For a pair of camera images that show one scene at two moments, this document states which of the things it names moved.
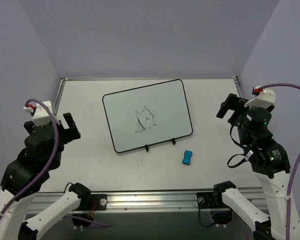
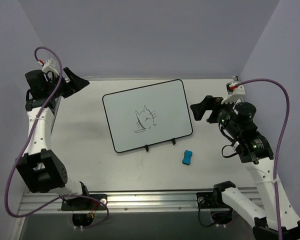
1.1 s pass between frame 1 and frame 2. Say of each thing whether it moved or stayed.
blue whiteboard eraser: stayed
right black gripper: moved
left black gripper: moved
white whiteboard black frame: stayed
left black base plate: stayed
